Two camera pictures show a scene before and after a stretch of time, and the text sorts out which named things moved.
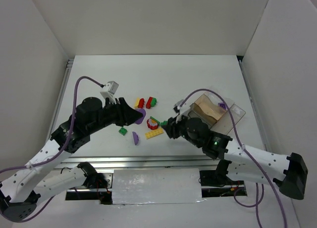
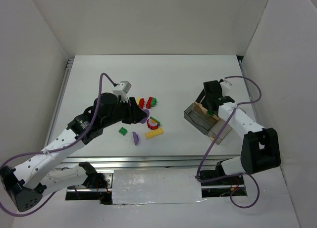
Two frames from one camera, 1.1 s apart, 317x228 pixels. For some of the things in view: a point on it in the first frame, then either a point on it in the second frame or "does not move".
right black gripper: x=174 y=128 -> x=212 y=99
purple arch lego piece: x=135 y=138 does not move
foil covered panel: x=158 y=186 does not move
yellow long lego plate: x=153 y=133 does not move
